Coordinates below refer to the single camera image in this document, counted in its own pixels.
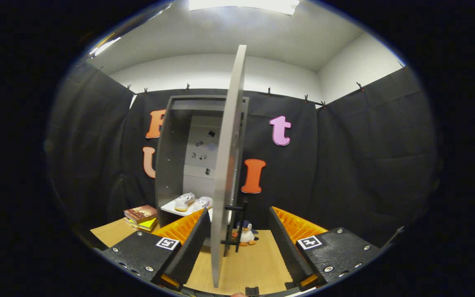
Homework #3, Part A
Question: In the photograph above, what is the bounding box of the black door handle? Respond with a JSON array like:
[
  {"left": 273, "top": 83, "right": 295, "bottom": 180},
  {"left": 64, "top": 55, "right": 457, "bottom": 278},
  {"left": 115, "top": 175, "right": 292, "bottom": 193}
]
[{"left": 221, "top": 197, "right": 248, "bottom": 253}]

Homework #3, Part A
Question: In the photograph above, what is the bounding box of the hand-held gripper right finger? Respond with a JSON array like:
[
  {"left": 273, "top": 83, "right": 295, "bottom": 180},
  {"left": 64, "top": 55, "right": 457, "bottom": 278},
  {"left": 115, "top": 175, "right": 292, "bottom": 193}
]
[{"left": 268, "top": 206, "right": 382, "bottom": 290}]

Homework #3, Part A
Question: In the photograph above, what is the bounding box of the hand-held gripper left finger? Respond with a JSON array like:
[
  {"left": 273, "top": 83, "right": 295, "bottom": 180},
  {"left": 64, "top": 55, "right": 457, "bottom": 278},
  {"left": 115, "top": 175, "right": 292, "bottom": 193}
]
[{"left": 99, "top": 207, "right": 212, "bottom": 291}]

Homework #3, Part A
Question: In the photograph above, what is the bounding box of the penguin plush toy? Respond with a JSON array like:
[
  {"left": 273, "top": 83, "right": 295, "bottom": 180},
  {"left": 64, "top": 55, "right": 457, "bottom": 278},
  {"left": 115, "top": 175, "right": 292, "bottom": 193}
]
[{"left": 233, "top": 219, "right": 259, "bottom": 247}]

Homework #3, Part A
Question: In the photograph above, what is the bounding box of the yellow book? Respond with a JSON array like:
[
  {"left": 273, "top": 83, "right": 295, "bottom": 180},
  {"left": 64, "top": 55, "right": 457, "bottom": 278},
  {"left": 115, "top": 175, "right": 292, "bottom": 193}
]
[{"left": 128, "top": 217, "right": 158, "bottom": 232}]

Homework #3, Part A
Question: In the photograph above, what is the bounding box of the large ceiling light panel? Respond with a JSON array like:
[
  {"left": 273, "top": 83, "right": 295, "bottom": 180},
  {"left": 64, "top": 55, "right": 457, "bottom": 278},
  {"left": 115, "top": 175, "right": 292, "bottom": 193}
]
[{"left": 188, "top": 0, "right": 300, "bottom": 16}]

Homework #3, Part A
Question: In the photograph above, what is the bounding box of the white canvas shoe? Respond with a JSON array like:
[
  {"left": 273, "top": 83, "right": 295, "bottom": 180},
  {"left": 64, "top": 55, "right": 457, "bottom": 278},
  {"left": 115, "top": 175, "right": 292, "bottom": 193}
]
[
  {"left": 174, "top": 192, "right": 196, "bottom": 212},
  {"left": 192, "top": 196, "right": 213, "bottom": 213}
]

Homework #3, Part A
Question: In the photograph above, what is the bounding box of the black backdrop cloth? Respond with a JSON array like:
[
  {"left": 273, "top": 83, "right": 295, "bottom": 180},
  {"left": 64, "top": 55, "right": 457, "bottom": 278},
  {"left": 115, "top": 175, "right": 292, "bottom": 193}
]
[{"left": 46, "top": 62, "right": 438, "bottom": 248}]

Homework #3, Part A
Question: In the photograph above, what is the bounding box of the grey shoe cabinet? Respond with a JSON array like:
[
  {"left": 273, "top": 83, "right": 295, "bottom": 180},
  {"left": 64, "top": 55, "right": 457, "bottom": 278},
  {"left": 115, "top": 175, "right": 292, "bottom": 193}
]
[{"left": 155, "top": 95, "right": 249, "bottom": 248}]

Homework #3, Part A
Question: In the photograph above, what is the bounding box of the narrow ceiling light panel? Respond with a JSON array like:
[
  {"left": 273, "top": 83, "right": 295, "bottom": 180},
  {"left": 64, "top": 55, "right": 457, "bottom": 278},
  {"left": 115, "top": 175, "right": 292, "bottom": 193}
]
[{"left": 89, "top": 36, "right": 122, "bottom": 57}]

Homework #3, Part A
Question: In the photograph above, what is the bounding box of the brown book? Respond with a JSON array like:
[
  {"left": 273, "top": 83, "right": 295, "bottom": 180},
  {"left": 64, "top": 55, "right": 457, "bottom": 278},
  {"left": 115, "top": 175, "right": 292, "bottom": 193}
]
[{"left": 123, "top": 205, "right": 158, "bottom": 224}]

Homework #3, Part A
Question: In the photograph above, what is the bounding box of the beige shoe cabinet door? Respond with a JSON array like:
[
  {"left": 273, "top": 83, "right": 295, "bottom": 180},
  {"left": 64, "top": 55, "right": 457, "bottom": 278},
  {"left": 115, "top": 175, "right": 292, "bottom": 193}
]
[{"left": 211, "top": 45, "right": 247, "bottom": 288}]

